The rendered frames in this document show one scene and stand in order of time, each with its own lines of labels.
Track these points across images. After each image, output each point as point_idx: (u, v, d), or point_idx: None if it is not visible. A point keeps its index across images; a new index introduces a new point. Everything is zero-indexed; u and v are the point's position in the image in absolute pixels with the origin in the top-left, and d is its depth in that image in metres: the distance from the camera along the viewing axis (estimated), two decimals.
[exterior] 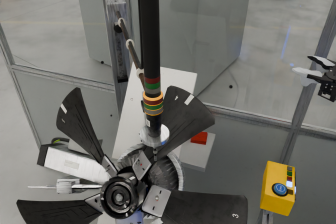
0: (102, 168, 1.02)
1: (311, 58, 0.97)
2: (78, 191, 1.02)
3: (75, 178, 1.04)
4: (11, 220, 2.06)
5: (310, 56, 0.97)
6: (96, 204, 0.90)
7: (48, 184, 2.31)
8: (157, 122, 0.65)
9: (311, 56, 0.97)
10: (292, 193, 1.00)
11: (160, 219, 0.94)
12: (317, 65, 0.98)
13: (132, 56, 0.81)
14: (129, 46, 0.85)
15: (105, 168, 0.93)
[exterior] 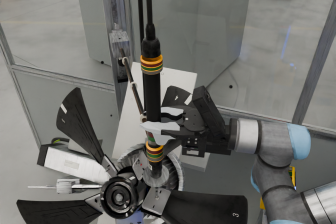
0: (102, 168, 1.02)
1: None
2: (78, 191, 1.02)
3: (75, 178, 1.04)
4: (11, 220, 2.06)
5: None
6: (96, 204, 0.90)
7: (48, 184, 2.31)
8: (158, 167, 0.74)
9: None
10: None
11: (160, 219, 0.94)
12: (161, 119, 0.70)
13: (136, 99, 0.90)
14: (133, 88, 0.95)
15: (105, 168, 0.93)
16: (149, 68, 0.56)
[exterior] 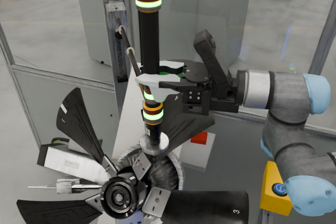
0: (102, 168, 1.02)
1: None
2: (78, 191, 1.02)
3: (75, 178, 1.04)
4: (11, 220, 2.06)
5: None
6: (96, 204, 0.90)
7: (48, 184, 2.31)
8: (156, 131, 0.66)
9: None
10: None
11: (160, 219, 0.94)
12: None
13: (133, 64, 0.83)
14: (130, 54, 0.87)
15: (105, 168, 0.93)
16: (145, 3, 0.48)
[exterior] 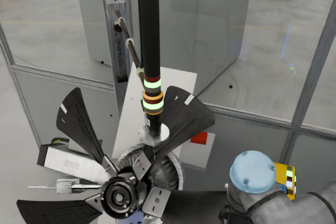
0: (102, 168, 1.02)
1: None
2: (78, 191, 1.02)
3: (75, 178, 1.04)
4: (11, 220, 2.06)
5: None
6: (96, 204, 0.90)
7: (48, 184, 2.31)
8: (157, 121, 0.65)
9: None
10: (292, 193, 1.00)
11: (160, 219, 0.94)
12: None
13: (132, 55, 0.81)
14: (129, 45, 0.85)
15: (105, 168, 0.93)
16: None
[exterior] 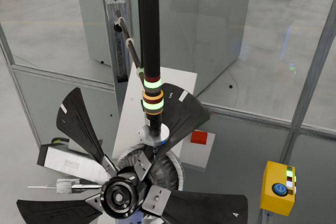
0: (102, 168, 1.02)
1: None
2: (78, 191, 1.02)
3: (75, 178, 1.04)
4: (11, 220, 2.06)
5: None
6: (105, 163, 0.90)
7: (48, 184, 2.31)
8: (157, 121, 0.65)
9: None
10: (292, 193, 1.00)
11: (160, 219, 0.94)
12: None
13: (132, 55, 0.81)
14: (129, 45, 0.85)
15: (141, 156, 0.91)
16: None
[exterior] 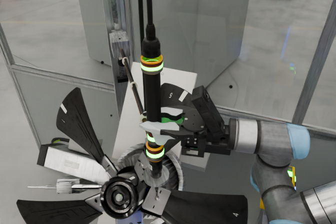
0: (102, 168, 1.02)
1: None
2: (78, 191, 1.02)
3: (75, 178, 1.04)
4: (11, 220, 2.06)
5: None
6: (105, 163, 0.90)
7: (48, 184, 2.31)
8: (158, 167, 0.74)
9: None
10: None
11: (160, 219, 0.94)
12: (160, 119, 0.70)
13: (136, 99, 0.90)
14: (133, 88, 0.95)
15: (141, 156, 0.91)
16: (149, 68, 0.56)
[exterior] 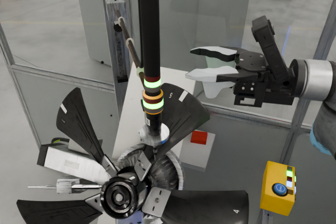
0: (102, 168, 1.02)
1: (197, 52, 0.59)
2: (78, 191, 1.02)
3: (75, 178, 1.04)
4: (11, 220, 2.06)
5: (196, 49, 0.59)
6: (105, 163, 0.90)
7: (48, 184, 2.31)
8: (156, 121, 0.65)
9: (198, 49, 0.59)
10: (292, 193, 1.00)
11: (160, 219, 0.94)
12: (209, 61, 0.60)
13: (132, 55, 0.81)
14: (129, 45, 0.85)
15: (141, 156, 0.91)
16: None
